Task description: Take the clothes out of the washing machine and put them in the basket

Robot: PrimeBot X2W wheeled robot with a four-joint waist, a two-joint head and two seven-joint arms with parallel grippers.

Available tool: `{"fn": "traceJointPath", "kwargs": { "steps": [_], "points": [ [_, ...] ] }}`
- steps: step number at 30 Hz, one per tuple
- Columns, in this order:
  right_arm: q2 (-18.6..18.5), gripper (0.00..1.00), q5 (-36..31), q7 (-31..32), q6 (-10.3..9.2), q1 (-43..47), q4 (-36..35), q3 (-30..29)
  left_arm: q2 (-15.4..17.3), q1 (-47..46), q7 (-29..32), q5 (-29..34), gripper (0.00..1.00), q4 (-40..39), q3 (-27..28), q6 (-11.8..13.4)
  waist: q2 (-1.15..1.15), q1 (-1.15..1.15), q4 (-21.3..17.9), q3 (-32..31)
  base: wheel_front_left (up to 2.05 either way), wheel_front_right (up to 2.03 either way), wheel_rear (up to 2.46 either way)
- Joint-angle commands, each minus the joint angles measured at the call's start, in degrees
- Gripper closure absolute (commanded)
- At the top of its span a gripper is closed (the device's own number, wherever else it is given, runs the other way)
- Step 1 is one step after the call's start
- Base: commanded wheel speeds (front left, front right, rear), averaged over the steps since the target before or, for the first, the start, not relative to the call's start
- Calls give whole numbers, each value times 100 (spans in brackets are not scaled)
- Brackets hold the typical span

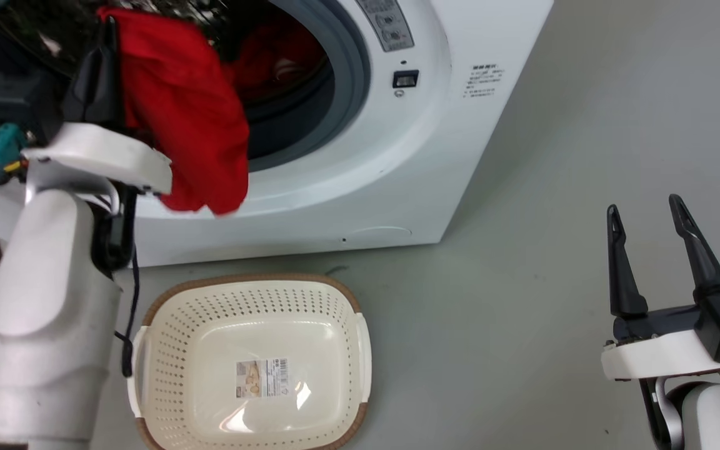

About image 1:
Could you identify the cream perforated laundry basket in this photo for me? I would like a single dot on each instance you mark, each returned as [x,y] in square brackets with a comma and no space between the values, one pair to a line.
[210,325]

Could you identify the white front-load washing machine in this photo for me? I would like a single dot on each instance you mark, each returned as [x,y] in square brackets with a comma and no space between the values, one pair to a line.
[460,156]

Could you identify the barcode product sticker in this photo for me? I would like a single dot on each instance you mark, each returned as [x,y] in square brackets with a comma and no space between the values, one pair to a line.
[262,377]

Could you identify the red garment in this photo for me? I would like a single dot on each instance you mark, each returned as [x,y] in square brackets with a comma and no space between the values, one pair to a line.
[185,112]
[263,59]

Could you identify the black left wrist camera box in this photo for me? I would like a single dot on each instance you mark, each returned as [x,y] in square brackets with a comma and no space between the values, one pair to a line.
[16,106]

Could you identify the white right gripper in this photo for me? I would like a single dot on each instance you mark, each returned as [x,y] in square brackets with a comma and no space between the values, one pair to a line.
[660,356]

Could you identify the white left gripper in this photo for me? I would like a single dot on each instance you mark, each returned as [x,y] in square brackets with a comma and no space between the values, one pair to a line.
[97,153]

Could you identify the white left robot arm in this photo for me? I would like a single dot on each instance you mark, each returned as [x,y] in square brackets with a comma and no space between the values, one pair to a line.
[41,312]

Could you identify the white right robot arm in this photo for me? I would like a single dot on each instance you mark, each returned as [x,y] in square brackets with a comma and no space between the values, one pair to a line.
[716,415]

